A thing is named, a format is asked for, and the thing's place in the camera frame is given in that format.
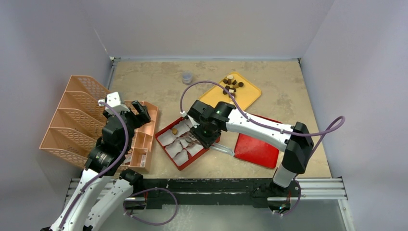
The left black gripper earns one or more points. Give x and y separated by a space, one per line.
141 110

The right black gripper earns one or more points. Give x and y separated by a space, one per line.
203 140

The metal serving tongs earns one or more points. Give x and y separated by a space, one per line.
215 146

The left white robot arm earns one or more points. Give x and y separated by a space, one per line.
103 161

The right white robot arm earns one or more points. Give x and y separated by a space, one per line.
294 141

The red compartment chocolate box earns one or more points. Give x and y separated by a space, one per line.
181 153

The red box lid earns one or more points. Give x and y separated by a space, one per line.
255 151

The small clear plastic jar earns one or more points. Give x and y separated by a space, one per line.
187 77

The pink plastic file rack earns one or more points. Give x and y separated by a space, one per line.
77 124

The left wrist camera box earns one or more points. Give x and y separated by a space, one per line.
113 103

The black metal base rail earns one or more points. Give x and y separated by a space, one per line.
259 193

